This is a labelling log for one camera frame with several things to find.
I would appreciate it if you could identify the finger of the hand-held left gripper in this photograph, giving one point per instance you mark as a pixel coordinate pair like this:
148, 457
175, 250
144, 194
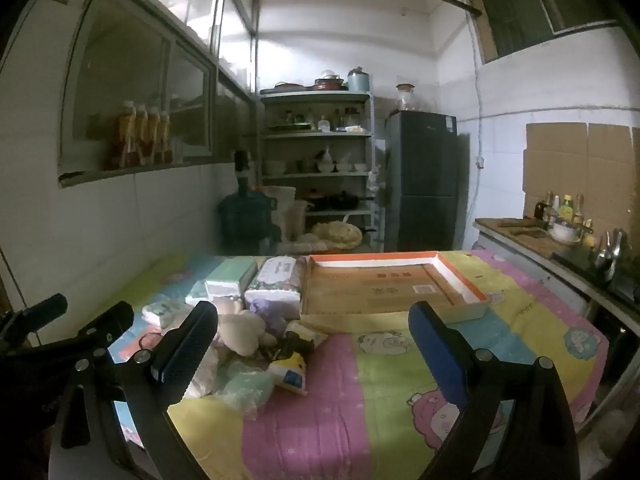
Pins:
35, 310
105, 320

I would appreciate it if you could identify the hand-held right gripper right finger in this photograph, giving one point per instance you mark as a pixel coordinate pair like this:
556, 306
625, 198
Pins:
440, 355

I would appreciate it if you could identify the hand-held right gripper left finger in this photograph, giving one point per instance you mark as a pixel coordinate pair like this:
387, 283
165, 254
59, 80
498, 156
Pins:
182, 355

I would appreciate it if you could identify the teal patterned tissue packet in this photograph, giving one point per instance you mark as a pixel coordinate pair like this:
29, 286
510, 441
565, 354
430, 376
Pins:
162, 310

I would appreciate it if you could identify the white plush toy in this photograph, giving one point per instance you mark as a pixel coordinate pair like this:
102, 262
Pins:
242, 330

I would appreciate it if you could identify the mint green plastic packet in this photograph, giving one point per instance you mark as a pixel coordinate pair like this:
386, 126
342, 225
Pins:
247, 392

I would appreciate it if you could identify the orange rimmed cardboard box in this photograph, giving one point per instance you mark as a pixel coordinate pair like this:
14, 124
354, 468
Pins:
390, 285

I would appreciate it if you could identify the green tissue pack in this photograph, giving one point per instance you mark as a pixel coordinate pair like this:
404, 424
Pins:
230, 277

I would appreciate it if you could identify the purple soft toy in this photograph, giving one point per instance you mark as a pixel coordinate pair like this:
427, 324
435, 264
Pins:
267, 310

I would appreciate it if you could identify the yellow blue tissue packet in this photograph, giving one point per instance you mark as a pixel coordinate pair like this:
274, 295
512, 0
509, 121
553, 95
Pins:
289, 372

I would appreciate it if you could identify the black yellow packet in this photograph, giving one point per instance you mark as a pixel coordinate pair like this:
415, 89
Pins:
302, 337

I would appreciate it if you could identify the colourful printed blanket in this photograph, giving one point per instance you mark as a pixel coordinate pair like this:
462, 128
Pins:
350, 410

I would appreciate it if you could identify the kitchen counter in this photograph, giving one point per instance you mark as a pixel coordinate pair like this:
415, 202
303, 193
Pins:
530, 255

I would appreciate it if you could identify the blue water jug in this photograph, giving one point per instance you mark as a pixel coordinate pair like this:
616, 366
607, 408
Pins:
247, 222

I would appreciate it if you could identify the pale yellow lumpy bundle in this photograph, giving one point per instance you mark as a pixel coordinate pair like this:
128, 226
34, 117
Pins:
337, 234

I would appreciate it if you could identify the black stove top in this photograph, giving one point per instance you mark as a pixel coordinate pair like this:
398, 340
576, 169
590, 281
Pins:
585, 262

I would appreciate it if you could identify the white bowl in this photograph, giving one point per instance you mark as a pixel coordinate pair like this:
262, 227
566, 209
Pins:
565, 232

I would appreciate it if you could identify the dark refrigerator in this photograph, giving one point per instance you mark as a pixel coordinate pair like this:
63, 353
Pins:
422, 180

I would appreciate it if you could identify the white plastic bucket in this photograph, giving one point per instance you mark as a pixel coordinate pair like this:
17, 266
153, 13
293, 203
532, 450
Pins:
282, 210

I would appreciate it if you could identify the dark sauce bottle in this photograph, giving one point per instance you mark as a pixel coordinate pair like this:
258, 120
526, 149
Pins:
540, 209

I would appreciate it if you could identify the black frying pan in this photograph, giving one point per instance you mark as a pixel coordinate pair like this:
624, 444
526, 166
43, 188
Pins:
335, 201

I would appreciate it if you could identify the black water pump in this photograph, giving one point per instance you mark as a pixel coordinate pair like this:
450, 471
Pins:
242, 170

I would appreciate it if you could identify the metal shelf rack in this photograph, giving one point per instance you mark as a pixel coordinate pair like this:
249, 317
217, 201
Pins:
367, 135

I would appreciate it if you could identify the glass jar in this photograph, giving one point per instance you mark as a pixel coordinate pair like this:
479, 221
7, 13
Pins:
406, 97

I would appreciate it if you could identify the sliding glass window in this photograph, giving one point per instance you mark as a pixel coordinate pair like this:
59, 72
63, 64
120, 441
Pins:
120, 60

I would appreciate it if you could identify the light blue pot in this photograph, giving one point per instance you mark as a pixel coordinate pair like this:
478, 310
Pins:
358, 80

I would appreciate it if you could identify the red pot with lid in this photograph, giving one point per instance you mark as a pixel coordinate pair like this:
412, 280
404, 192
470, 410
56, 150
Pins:
330, 81

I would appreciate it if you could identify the high dark window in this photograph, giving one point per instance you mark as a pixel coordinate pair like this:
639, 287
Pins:
530, 5

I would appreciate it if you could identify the wall power outlet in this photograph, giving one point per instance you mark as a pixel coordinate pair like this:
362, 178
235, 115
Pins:
480, 162

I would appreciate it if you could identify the cardboard wall sheet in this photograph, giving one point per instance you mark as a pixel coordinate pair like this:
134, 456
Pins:
580, 170

